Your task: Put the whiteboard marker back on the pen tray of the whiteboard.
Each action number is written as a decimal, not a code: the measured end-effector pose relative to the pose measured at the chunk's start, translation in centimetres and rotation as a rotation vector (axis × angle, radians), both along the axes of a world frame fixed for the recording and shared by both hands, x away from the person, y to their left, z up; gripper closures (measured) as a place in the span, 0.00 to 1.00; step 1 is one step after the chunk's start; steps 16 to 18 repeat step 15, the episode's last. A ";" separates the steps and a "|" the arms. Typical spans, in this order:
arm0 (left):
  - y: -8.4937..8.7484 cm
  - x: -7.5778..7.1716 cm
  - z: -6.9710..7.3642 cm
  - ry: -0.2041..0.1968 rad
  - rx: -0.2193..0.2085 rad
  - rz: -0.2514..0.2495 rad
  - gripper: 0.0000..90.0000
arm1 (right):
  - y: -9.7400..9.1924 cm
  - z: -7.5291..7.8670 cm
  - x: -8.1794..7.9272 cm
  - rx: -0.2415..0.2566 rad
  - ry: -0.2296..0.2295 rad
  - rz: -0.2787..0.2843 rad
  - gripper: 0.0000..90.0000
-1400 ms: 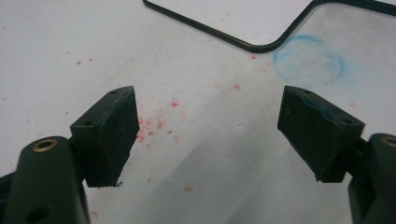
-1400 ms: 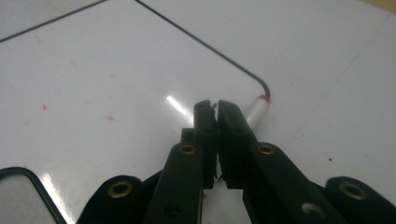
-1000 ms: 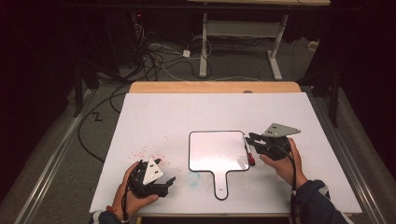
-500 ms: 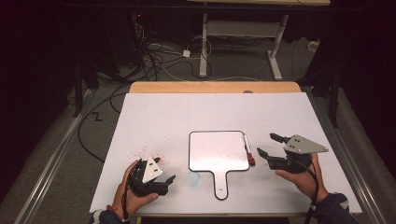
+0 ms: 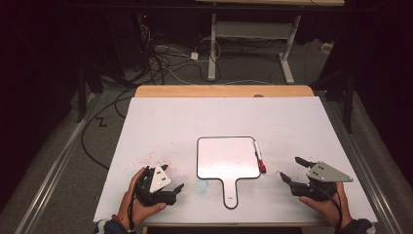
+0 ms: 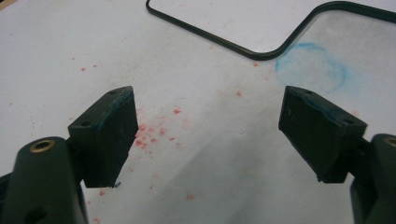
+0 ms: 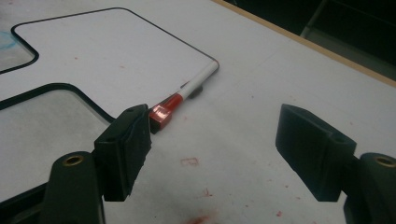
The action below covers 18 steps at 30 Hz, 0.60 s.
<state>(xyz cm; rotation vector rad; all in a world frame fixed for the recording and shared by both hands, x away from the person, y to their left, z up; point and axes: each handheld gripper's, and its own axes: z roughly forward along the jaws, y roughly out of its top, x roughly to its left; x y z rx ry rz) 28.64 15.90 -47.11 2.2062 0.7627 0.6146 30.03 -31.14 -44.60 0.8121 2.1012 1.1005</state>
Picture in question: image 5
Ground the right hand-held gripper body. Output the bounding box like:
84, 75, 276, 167
289, 161, 354, 201

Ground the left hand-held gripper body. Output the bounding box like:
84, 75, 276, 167
134, 164, 178, 207

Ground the red whiteboard marker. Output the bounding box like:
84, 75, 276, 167
253, 139, 267, 174

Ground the small whiteboard with handle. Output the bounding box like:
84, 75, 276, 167
196, 136, 262, 210

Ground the person's right hand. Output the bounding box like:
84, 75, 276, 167
300, 182, 354, 228

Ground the person's left hand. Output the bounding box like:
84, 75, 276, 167
117, 167, 168, 227

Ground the white table cover sheet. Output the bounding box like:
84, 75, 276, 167
93, 97, 378, 225

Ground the black stand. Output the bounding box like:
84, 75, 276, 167
76, 64, 87, 124

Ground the white-framed desk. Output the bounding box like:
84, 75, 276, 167
194, 0, 345, 85

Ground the grey metal floor rail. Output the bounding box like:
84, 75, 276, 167
324, 97, 403, 234
14, 94, 101, 234

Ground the right hand-held gripper cable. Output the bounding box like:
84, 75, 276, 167
316, 184, 345, 234

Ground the hand-held gripper cable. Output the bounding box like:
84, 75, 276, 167
316, 184, 345, 234
127, 189, 136, 232

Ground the left hand-held gripper cable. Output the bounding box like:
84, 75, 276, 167
127, 189, 136, 232

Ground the red wrist bracelet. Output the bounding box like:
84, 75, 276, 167
111, 214, 135, 233

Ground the long black floor cable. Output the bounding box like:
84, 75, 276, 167
81, 87, 137, 172

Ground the tangle of floor cables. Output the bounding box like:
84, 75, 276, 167
139, 25, 222, 86

